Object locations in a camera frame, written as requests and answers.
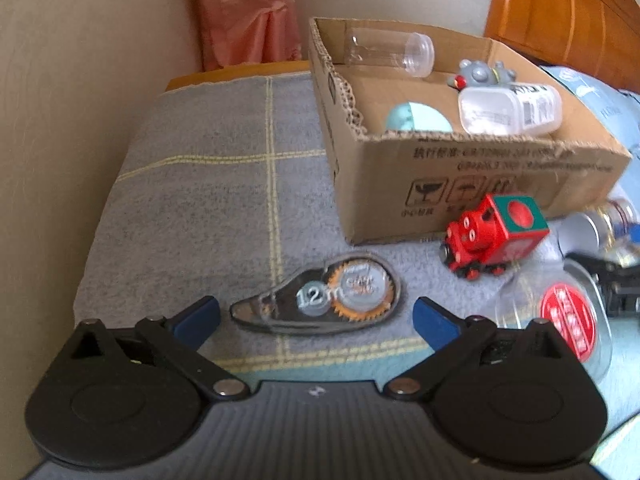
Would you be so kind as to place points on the red toy train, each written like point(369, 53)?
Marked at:
point(492, 235)

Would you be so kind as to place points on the wooden table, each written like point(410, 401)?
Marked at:
point(225, 74)

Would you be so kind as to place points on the clear plastic jar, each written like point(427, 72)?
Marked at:
point(387, 51)

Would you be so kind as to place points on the silver-lid glass jar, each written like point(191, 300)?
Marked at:
point(585, 230)

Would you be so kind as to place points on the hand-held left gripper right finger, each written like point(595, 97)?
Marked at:
point(434, 324)

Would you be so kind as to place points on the clear round red-label container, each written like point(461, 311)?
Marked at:
point(565, 320)

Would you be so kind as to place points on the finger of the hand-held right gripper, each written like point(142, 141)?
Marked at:
point(610, 275)

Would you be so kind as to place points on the grey toy figure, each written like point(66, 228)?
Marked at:
point(480, 74)

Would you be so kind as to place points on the wooden bed headboard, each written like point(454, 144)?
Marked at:
point(565, 10)

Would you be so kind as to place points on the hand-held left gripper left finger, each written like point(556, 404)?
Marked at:
point(197, 321)

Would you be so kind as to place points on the clear correction tape dispenser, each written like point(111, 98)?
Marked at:
point(320, 297)

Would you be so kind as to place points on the brown cardboard box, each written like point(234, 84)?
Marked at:
point(450, 180)

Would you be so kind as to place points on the white green-label bottle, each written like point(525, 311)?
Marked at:
point(505, 110)

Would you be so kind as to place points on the mint egg-shaped case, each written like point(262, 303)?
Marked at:
point(417, 119)

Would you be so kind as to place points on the pink curtain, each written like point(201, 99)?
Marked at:
point(245, 15)

